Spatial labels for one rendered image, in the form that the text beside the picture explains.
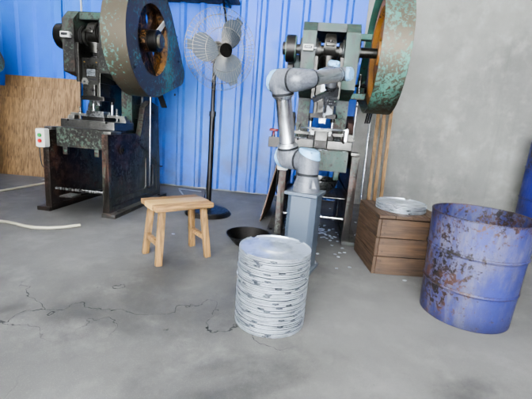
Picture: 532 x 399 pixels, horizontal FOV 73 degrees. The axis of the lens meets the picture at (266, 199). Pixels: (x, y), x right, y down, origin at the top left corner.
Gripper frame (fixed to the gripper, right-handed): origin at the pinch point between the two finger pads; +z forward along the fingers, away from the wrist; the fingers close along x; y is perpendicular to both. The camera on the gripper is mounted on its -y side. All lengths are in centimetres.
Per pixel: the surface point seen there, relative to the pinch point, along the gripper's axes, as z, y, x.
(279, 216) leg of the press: 65, -24, -28
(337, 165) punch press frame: 32.0, 13.9, -8.1
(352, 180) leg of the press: 37.1, 24.2, -17.7
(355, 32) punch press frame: -44, 17, 40
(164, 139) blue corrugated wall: 94, -159, 122
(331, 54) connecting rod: -28.6, 3.3, 40.5
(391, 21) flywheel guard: -56, 33, 14
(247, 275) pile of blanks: 7, -33, -134
